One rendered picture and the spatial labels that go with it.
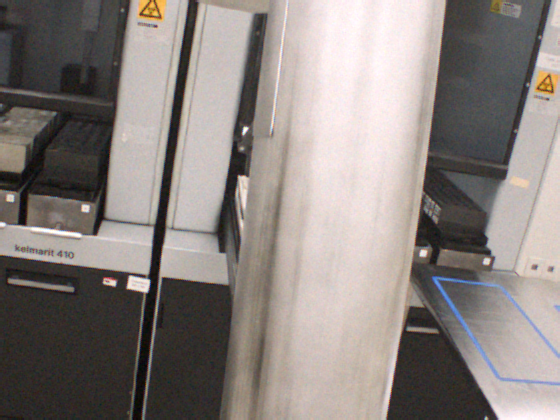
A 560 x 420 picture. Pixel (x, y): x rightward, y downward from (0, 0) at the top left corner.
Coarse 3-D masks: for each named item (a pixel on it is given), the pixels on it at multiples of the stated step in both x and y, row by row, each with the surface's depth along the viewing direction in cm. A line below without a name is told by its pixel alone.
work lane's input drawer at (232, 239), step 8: (232, 192) 152; (224, 200) 152; (232, 200) 146; (224, 208) 150; (232, 208) 143; (224, 216) 147; (232, 216) 141; (224, 224) 145; (232, 224) 137; (224, 232) 142; (232, 232) 132; (224, 240) 139; (232, 240) 128; (240, 240) 126; (232, 248) 124; (232, 256) 121; (232, 264) 120; (232, 272) 118; (232, 280) 116; (232, 288) 115; (232, 296) 113; (232, 304) 112
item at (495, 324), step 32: (416, 288) 121; (448, 288) 121; (480, 288) 123; (512, 288) 126; (544, 288) 129; (448, 320) 108; (480, 320) 110; (512, 320) 112; (544, 320) 114; (480, 352) 99; (512, 352) 101; (544, 352) 103; (480, 384) 90; (512, 384) 91; (544, 384) 93; (512, 416) 84; (544, 416) 85
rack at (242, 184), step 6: (240, 180) 145; (246, 180) 146; (240, 186) 141; (246, 186) 142; (240, 192) 139; (246, 192) 139; (234, 198) 149; (240, 198) 145; (246, 198) 134; (240, 204) 141; (240, 210) 138; (240, 216) 134; (240, 222) 132; (240, 228) 130; (240, 234) 129
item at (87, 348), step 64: (128, 64) 133; (128, 128) 137; (128, 192) 142; (0, 256) 135; (64, 256) 136; (128, 256) 137; (0, 320) 139; (64, 320) 141; (128, 320) 142; (0, 384) 144; (64, 384) 146; (128, 384) 147
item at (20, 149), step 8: (0, 144) 134; (8, 144) 134; (16, 144) 136; (24, 144) 136; (0, 152) 135; (8, 152) 135; (16, 152) 135; (24, 152) 135; (0, 160) 135; (8, 160) 135; (16, 160) 136; (24, 160) 136; (0, 168) 136; (8, 168) 136; (16, 168) 136
